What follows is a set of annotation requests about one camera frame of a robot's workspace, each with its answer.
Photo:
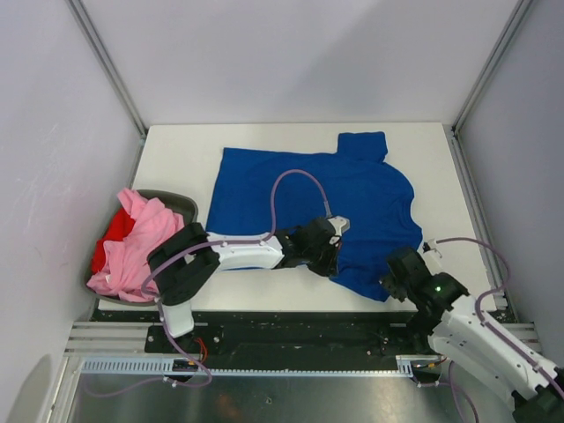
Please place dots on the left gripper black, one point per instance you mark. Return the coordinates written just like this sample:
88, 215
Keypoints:
330, 268

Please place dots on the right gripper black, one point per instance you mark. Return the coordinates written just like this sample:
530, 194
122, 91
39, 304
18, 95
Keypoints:
387, 281

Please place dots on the blue printed t shirt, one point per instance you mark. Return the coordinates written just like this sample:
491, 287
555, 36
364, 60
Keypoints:
256, 190

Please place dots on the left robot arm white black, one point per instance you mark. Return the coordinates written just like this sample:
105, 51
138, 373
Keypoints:
181, 265

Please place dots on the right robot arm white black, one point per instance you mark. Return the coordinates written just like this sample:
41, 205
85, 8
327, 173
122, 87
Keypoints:
450, 322

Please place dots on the grey laundry basket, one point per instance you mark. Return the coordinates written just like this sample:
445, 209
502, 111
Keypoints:
176, 200

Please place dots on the pink t shirt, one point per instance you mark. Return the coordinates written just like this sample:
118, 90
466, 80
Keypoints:
136, 238

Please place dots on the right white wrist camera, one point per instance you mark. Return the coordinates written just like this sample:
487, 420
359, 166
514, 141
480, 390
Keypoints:
434, 255

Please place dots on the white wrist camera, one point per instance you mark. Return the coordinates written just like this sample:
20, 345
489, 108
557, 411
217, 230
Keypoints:
434, 255
340, 224

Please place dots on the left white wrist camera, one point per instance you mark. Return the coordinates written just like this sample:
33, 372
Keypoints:
340, 224

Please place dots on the grey slotted cable duct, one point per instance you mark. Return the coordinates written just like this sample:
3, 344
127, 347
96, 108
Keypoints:
395, 366

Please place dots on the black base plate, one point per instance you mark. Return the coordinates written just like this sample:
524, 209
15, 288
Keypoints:
287, 336

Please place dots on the right aluminium frame post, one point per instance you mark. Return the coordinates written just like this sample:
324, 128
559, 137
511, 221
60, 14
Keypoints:
515, 21

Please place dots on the aluminium frame post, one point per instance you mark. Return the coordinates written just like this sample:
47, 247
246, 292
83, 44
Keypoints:
515, 21
92, 36

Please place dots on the left aluminium frame post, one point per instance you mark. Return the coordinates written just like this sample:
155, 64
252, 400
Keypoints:
92, 36

